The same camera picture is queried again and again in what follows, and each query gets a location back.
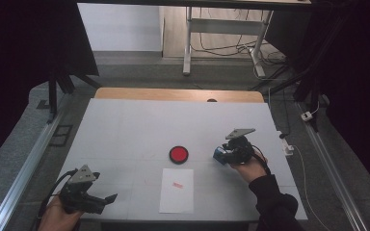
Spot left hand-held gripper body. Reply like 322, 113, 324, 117
59, 164, 108, 216

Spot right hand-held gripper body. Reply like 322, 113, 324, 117
223, 127, 257, 165

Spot blue transparent plastic stamp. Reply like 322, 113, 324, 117
212, 146, 228, 167

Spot person's right hand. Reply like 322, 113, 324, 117
228, 153, 270, 184

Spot person's left hand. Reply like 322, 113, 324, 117
38, 193, 85, 231

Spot white power strip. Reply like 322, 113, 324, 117
277, 130, 295, 157

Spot round red ink pad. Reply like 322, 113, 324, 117
169, 145, 190, 166

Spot white paper sheet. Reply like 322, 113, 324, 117
158, 167, 196, 215

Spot wooden table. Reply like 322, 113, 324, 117
93, 87, 265, 104

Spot black metal stand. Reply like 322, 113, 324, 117
250, 13, 327, 133
45, 70, 103, 125

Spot black curtain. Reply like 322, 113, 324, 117
0, 0, 100, 166
265, 0, 370, 200

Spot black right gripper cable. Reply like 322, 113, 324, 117
251, 144, 273, 176

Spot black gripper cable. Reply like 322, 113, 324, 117
36, 168, 78, 225
251, 144, 273, 176

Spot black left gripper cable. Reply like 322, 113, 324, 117
36, 168, 78, 225

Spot aluminium rail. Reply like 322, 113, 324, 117
0, 104, 67, 231
296, 101, 369, 231

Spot white cable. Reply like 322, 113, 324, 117
291, 144, 332, 231

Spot black floor cables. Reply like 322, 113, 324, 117
191, 8, 287, 66

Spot white metal desk frame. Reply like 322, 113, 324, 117
182, 6, 275, 78

